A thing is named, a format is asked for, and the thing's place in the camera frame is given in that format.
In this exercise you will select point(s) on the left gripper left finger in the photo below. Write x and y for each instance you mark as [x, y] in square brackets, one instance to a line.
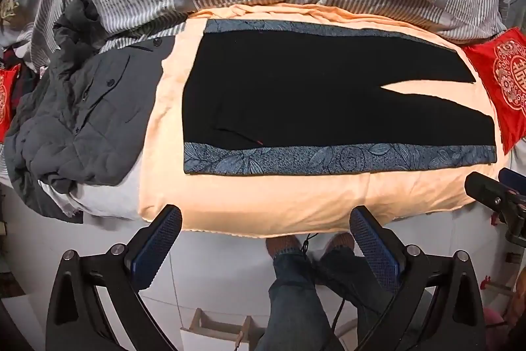
[76, 319]

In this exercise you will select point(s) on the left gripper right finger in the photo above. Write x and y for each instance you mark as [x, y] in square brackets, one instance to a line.
[454, 319]

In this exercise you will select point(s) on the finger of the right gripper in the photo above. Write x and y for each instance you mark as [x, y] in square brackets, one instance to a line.
[508, 177]
[487, 191]

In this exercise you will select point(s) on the black pants with patterned band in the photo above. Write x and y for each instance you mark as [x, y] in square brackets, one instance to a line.
[275, 97]

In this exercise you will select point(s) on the person's legs in jeans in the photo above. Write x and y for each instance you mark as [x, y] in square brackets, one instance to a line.
[297, 320]

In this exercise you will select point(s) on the red embroidered cushion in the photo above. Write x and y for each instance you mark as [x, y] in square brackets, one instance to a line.
[500, 64]

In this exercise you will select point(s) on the wooden stool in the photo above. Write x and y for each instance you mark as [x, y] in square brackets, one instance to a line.
[205, 333]

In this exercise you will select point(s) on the peach orange blanket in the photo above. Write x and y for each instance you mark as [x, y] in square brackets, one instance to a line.
[273, 205]

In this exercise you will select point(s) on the dark grey jacket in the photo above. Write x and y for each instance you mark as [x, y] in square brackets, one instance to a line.
[85, 122]

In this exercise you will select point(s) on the red cushion at left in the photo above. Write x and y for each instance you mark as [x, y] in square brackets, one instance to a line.
[8, 79]

